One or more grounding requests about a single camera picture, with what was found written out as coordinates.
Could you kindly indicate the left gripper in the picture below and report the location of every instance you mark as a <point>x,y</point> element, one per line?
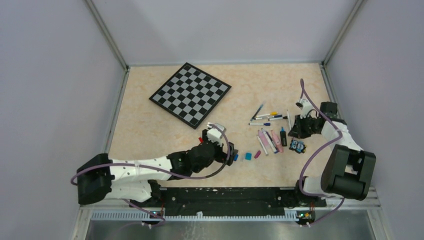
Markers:
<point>222,156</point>

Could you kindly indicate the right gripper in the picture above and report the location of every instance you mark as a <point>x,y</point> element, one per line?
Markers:
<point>297,131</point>

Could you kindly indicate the black highlighter blue cap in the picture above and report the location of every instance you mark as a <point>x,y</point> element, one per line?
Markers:
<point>283,137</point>

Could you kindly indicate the light blue highlighter cap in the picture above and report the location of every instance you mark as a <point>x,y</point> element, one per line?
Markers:
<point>248,156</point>

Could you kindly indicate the pink highlighter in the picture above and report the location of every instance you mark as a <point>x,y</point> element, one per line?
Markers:
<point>277,141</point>

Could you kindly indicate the purple pen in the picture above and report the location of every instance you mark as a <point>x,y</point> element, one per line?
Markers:
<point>274,143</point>

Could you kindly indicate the grey white marker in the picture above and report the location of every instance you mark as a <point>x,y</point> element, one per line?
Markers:
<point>262,145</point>

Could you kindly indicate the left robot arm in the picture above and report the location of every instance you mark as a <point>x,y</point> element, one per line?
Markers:
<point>103,178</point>

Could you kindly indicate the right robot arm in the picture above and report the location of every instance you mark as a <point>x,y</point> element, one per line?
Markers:
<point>349,168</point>

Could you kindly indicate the owl eraser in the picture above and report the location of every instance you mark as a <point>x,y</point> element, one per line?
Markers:
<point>297,146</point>

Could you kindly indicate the navy cap marker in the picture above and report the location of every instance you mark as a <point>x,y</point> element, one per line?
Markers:
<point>266,118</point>

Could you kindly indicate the yellow cap marker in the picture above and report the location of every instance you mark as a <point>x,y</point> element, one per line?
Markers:
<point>266,115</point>

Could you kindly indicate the blue cap thin marker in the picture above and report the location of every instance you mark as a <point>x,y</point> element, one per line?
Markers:
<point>259,124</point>

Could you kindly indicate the black grey chessboard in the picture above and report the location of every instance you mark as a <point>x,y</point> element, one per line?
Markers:
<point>190,94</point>

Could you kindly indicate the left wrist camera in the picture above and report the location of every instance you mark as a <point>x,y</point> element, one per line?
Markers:
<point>212,133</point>

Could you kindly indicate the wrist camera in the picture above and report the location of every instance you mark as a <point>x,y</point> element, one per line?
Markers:
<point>305,106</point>
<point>212,133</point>

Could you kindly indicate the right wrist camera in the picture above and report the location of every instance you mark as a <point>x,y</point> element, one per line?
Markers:
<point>305,106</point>

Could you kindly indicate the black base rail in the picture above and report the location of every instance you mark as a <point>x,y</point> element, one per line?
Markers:
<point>228,201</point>

